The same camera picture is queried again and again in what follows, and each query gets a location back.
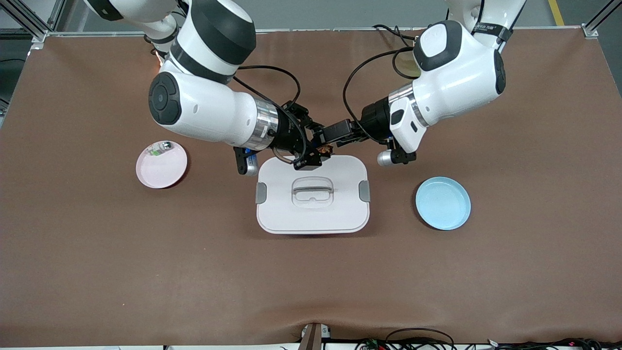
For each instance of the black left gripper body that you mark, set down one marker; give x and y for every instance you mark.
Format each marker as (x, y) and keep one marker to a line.
(374, 118)

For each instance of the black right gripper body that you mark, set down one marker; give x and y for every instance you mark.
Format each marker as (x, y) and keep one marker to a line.
(287, 132)

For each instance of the orange black push switch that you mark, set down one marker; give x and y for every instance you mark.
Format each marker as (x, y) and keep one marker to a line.
(326, 149)

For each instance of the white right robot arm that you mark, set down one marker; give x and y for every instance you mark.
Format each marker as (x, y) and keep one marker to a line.
(214, 109)

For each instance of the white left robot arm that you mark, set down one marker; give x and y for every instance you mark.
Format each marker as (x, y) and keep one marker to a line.
(457, 78)

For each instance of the white lidded storage box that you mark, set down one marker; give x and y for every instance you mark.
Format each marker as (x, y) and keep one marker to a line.
(313, 214)

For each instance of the light blue round plate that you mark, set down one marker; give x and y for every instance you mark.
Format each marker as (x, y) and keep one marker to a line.
(442, 203)

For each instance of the brown table mat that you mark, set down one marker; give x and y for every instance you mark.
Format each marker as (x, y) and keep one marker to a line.
(311, 282)

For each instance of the pink round plate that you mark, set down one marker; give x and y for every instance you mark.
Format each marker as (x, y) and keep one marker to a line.
(162, 167)

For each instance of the silver table edge rail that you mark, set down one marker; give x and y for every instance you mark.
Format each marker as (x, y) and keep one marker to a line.
(316, 30)

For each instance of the green white push switch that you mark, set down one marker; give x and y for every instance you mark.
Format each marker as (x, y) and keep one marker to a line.
(158, 149)

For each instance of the metal table clamp bracket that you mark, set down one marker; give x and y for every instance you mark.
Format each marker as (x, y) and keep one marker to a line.
(313, 336)

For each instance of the aluminium frame post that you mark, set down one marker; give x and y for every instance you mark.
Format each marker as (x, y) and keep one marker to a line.
(590, 31)
(26, 22)

